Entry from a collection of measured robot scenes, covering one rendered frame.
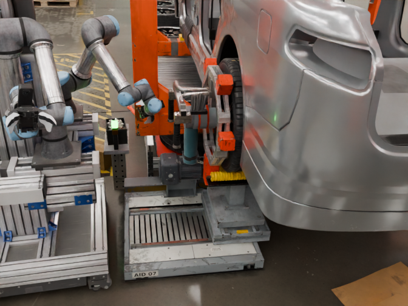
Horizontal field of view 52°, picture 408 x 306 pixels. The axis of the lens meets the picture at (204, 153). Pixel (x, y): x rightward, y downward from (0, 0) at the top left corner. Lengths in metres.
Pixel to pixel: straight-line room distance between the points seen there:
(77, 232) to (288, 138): 1.51
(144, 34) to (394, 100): 1.52
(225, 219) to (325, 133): 1.32
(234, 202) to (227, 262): 0.40
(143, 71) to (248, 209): 1.11
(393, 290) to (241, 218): 0.97
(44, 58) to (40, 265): 1.11
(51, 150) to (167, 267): 0.95
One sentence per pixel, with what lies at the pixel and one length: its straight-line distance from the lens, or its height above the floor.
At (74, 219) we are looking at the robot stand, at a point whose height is 0.21.
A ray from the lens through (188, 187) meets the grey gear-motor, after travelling 3.13.
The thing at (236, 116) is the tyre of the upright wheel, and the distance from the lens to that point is 2.14.
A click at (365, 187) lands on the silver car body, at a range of 1.59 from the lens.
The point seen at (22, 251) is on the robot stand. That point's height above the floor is 0.21.
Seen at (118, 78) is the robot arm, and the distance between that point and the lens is 2.20.
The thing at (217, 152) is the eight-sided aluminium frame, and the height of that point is 0.76.
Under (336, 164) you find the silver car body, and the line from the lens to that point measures 1.51.
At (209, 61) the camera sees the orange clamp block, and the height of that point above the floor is 1.11.
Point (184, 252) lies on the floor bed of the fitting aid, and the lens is 2.61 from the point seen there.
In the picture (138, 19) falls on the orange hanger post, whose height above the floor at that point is 1.31.
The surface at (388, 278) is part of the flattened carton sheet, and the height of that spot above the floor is 0.01.
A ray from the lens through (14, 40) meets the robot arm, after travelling 1.92.
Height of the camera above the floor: 1.84
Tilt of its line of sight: 29 degrees down
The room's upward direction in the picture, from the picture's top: 3 degrees clockwise
